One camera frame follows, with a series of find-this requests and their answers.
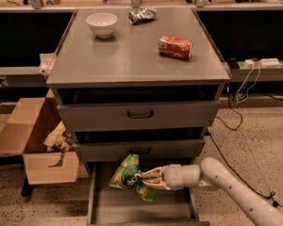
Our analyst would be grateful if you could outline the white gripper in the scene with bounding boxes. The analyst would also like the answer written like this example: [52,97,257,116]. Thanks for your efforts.
[142,164,201,190]

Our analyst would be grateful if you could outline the green rice chip bag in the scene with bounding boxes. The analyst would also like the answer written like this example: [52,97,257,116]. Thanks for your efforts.
[108,153,156,202]

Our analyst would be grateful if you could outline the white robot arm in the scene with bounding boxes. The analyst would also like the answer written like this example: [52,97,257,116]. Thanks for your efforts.
[142,157,283,226]

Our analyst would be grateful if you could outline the bottom grey drawer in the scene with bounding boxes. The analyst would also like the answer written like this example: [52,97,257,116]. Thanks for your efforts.
[87,161,210,226]

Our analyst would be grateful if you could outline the grey drawer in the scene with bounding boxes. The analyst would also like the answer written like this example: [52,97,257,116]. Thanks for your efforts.
[58,100,219,132]
[75,139,205,162]
[87,161,210,226]

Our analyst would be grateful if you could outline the top grey drawer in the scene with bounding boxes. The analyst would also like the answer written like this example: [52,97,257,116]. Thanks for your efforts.
[58,100,219,132]

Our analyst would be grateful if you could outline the middle grey drawer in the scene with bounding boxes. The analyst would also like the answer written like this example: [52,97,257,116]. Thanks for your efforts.
[75,139,205,162]

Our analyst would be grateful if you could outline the grey drawer cabinet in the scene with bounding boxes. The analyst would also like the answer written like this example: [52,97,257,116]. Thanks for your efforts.
[46,7,231,226]

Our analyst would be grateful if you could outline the crumpled silver foil bag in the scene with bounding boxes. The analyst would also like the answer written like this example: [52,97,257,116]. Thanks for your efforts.
[128,7,157,24]

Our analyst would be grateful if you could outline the snack bags in box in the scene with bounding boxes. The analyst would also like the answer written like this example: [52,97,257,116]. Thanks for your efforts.
[43,121,75,153]

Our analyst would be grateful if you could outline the orange soda can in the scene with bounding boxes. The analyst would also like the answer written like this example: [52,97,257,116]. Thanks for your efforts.
[158,36,193,59]

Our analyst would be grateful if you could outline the open cardboard box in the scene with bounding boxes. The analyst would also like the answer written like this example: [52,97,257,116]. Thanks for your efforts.
[0,90,79,185]

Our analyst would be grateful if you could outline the white power strip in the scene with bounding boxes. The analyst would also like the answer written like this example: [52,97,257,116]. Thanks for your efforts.
[244,58,281,68]

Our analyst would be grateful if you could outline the white paper on ledge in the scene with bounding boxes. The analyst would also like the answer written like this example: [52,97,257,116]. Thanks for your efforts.
[36,53,57,77]

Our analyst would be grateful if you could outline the white bowl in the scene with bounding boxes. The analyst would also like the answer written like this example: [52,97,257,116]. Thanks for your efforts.
[86,12,118,39]

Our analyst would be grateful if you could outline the black floor cable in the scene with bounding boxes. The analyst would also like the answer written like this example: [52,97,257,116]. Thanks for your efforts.
[208,88,283,211]

